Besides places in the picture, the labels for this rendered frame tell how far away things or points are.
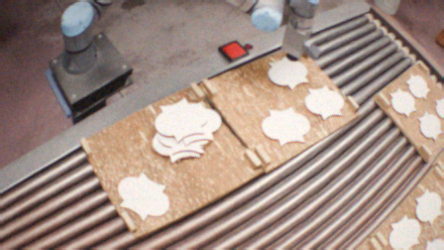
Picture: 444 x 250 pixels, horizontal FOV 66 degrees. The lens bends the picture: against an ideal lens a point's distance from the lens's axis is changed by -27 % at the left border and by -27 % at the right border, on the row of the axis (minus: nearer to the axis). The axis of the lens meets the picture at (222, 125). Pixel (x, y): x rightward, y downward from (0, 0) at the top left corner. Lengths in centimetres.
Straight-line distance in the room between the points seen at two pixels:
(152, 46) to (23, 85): 101
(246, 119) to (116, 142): 38
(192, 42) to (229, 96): 155
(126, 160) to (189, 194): 20
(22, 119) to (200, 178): 170
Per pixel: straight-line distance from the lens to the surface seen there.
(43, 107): 267
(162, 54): 280
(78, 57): 140
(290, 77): 144
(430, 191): 143
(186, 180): 119
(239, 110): 133
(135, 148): 124
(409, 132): 152
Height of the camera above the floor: 197
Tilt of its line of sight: 53 degrees down
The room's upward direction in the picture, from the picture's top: 9 degrees clockwise
